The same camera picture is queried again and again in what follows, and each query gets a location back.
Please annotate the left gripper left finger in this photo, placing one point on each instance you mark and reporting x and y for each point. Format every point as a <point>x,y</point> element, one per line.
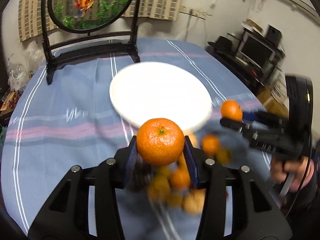
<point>64,215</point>

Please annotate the yellow-orange persimmon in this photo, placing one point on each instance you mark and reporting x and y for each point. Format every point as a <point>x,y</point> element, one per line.
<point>158,189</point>

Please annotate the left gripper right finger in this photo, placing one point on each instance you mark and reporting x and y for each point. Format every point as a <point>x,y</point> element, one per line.
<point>237,204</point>

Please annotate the crt monitor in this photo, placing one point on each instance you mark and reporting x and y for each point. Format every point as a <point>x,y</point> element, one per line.
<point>254,50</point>

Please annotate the round goldfish screen on stand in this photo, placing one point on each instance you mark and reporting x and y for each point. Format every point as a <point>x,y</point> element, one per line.
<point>83,54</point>

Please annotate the blue striped tablecloth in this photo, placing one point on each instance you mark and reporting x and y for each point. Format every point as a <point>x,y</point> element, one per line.
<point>72,122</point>

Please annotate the white oval plate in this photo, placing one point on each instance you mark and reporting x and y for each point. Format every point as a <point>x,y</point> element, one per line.
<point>148,90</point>

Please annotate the large beige round pear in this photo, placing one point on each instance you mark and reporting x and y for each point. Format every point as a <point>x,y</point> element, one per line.
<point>193,202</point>

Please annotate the small orange mandarin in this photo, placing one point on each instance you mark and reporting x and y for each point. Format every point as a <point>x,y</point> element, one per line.
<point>231,109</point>

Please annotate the beige checked wall cloth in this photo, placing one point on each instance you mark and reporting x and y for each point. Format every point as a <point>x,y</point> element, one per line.
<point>29,13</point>

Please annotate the person's right hand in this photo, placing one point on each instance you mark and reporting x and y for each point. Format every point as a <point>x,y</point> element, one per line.
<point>279,171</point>

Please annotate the large orange mandarin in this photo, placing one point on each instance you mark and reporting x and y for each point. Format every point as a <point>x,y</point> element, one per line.
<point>160,142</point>

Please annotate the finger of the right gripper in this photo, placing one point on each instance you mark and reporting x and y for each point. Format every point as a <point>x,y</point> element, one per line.
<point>240,128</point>
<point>252,116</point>

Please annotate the large orange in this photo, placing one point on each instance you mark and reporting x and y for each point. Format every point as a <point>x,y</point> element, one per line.
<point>180,179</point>

